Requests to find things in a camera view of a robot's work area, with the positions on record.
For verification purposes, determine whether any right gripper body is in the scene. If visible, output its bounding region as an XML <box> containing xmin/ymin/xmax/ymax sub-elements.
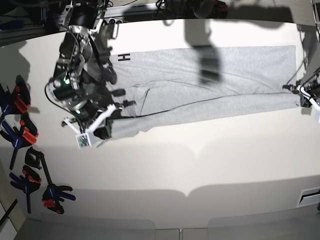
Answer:
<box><xmin>72</xmin><ymin>99</ymin><xmax>113</xmax><ymax>130</ymax></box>

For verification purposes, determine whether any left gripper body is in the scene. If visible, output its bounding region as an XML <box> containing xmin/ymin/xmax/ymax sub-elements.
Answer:
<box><xmin>298</xmin><ymin>80</ymin><xmax>320</xmax><ymax>108</ymax></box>

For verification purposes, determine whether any grey T-shirt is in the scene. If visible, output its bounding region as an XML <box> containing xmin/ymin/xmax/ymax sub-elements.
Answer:
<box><xmin>110</xmin><ymin>45</ymin><xmax>299</xmax><ymax>139</ymax></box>

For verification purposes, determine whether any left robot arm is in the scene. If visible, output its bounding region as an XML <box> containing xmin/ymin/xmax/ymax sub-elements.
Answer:
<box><xmin>282</xmin><ymin>0</ymin><xmax>320</xmax><ymax>110</ymax></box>

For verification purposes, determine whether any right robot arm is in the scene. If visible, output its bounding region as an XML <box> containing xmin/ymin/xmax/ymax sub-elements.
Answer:
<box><xmin>44</xmin><ymin>0</ymin><xmax>126</xmax><ymax>140</ymax></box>

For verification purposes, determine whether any blue orange bar clamp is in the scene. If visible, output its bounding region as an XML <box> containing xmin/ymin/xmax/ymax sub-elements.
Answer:
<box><xmin>9</xmin><ymin>165</ymin><xmax>42</xmax><ymax>214</ymax></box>
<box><xmin>0</xmin><ymin>112</ymin><xmax>39</xmax><ymax>170</ymax></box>
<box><xmin>0</xmin><ymin>75</ymin><xmax>31</xmax><ymax>123</ymax></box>

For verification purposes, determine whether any top blue orange bar clamp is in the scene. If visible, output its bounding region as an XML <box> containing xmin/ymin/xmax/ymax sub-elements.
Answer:
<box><xmin>0</xmin><ymin>75</ymin><xmax>31</xmax><ymax>123</ymax></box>

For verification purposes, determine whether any long black bar clamp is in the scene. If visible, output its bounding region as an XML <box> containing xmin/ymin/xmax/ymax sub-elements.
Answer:
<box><xmin>25</xmin><ymin>147</ymin><xmax>76</xmax><ymax>215</ymax></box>

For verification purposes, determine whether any white label with black mark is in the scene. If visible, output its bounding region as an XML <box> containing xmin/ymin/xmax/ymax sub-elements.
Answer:
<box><xmin>296</xmin><ymin>187</ymin><xmax>320</xmax><ymax>208</ymax></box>

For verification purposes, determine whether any black strip at table corner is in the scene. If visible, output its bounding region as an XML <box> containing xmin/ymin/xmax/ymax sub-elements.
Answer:
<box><xmin>0</xmin><ymin>199</ymin><xmax>18</xmax><ymax>227</ymax></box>

